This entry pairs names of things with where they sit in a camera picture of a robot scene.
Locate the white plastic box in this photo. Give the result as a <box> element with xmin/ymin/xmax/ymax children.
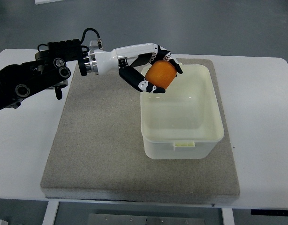
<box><xmin>140</xmin><ymin>64</ymin><xmax>224</xmax><ymax>159</ymax></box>

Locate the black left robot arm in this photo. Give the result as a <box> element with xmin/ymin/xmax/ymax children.
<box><xmin>0</xmin><ymin>39</ymin><xmax>89</xmax><ymax>110</ymax></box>

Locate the small clear plastic piece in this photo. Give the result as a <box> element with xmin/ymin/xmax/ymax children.
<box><xmin>89</xmin><ymin>40</ymin><xmax>99</xmax><ymax>49</ymax></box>

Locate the white table leg right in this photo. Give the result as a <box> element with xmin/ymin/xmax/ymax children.
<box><xmin>221</xmin><ymin>208</ymin><xmax>235</xmax><ymax>225</ymax></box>

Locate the white object on floor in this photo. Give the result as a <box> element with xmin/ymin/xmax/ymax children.
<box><xmin>34</xmin><ymin>0</ymin><xmax>62</xmax><ymax>5</ymax></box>

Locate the small white floor object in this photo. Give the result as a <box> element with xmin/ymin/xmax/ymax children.
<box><xmin>0</xmin><ymin>219</ymin><xmax>8</xmax><ymax>225</ymax></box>

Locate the black table control panel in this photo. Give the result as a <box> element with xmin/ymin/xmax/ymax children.
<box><xmin>250</xmin><ymin>209</ymin><xmax>288</xmax><ymax>217</ymax></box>

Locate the grey foam mat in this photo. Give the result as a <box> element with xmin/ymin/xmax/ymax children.
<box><xmin>40</xmin><ymin>69</ymin><xmax>240</xmax><ymax>204</ymax></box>

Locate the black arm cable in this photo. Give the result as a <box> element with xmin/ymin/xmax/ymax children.
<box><xmin>79</xmin><ymin>28</ymin><xmax>104</xmax><ymax>50</ymax></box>

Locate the white table leg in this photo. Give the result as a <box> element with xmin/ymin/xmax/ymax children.
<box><xmin>42</xmin><ymin>201</ymin><xmax>59</xmax><ymax>225</ymax></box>
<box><xmin>221</xmin><ymin>208</ymin><xmax>235</xmax><ymax>225</ymax></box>

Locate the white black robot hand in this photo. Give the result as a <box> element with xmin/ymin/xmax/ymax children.
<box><xmin>78</xmin><ymin>43</ymin><xmax>182</xmax><ymax>93</ymax></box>

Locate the white table leg left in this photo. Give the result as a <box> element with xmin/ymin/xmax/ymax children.
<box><xmin>42</xmin><ymin>201</ymin><xmax>59</xmax><ymax>225</ymax></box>

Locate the orange fruit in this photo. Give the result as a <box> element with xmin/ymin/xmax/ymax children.
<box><xmin>145</xmin><ymin>60</ymin><xmax>177</xmax><ymax>89</ymax></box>

